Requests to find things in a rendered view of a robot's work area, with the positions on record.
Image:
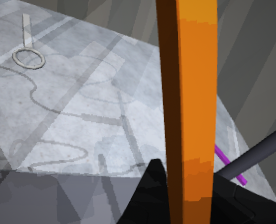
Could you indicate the orange handle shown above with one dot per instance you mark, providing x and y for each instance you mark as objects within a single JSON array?
[{"x": 188, "y": 55}]

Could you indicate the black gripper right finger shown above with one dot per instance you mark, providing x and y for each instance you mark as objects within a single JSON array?
[{"x": 233, "y": 204}]

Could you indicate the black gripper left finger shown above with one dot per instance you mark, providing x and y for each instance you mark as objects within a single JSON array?
[{"x": 150, "y": 201}]

